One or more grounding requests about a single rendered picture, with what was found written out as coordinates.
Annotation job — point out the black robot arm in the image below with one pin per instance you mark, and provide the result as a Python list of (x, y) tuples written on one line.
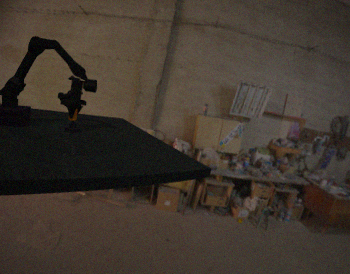
[(36, 46)]

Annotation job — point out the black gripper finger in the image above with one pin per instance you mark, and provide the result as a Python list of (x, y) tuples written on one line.
[(71, 110), (79, 108)]

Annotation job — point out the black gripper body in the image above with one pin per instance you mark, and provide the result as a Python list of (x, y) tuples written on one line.
[(74, 99)]

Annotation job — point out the orange knob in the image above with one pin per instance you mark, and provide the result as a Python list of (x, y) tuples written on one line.
[(74, 116)]

